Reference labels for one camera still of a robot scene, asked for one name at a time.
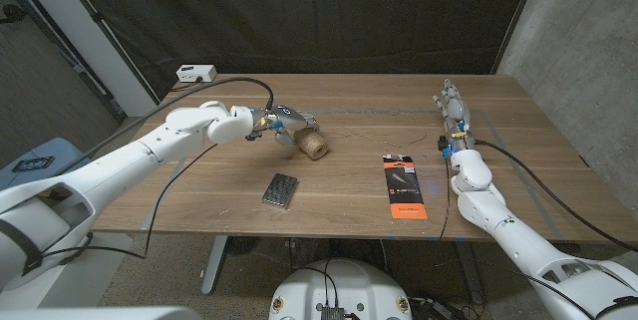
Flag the black torso cable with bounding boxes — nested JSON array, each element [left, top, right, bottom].
[[297, 258, 341, 309]]

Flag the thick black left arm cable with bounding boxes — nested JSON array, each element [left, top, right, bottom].
[[54, 76, 275, 176]]

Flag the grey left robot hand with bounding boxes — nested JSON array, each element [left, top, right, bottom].
[[248, 104, 320, 148]]

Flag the black wall fixture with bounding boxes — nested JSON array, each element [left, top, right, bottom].
[[0, 4, 29, 25]]

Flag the black torso connector module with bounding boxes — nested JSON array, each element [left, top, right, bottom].
[[320, 304, 346, 320]]

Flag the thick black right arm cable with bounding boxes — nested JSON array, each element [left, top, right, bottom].
[[473, 139, 638, 254]]

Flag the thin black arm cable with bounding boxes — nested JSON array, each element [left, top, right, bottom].
[[438, 156, 597, 320], [34, 133, 255, 261]]

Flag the orange and black flat package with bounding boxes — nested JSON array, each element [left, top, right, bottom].
[[382, 154, 429, 221]]

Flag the white power outlet box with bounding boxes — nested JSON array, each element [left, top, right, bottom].
[[175, 64, 218, 84]]

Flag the jute twine strand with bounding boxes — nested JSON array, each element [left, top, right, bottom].
[[326, 112, 429, 150]]

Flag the blue stool with device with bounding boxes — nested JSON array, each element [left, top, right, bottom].
[[0, 137, 84, 191]]

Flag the jute twine spool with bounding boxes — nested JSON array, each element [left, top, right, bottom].
[[293, 128, 330, 160]]

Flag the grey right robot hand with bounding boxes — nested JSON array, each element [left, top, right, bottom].
[[432, 78, 473, 152]]

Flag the black metal frame bar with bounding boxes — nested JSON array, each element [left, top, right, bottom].
[[0, 0, 126, 123]]

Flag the black backdrop curtain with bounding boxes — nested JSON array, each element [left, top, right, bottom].
[[52, 0, 537, 102]]

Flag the grey metallic flat block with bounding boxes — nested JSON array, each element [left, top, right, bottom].
[[261, 172, 299, 209]]

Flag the floor power strip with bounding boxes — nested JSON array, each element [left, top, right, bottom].
[[411, 298, 453, 319]]

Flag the white robot head housing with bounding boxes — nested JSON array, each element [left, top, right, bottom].
[[0, 306, 203, 320]]

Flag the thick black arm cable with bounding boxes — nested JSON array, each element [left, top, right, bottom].
[[473, 139, 638, 254], [54, 76, 275, 176]]

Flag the metal table leg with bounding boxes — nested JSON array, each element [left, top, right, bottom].
[[452, 239, 485, 306], [200, 234, 230, 295]]

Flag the black backdrop pole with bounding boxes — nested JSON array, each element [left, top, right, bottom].
[[490, 0, 545, 76], [49, 0, 163, 106]]

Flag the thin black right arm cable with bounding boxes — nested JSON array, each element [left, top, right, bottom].
[[438, 156, 597, 320]]

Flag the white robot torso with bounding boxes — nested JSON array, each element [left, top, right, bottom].
[[268, 258, 414, 320]]

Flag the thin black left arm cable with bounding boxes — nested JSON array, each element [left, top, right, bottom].
[[34, 133, 255, 261]]

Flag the black round floor fan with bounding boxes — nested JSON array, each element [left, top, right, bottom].
[[228, 235, 261, 257]]

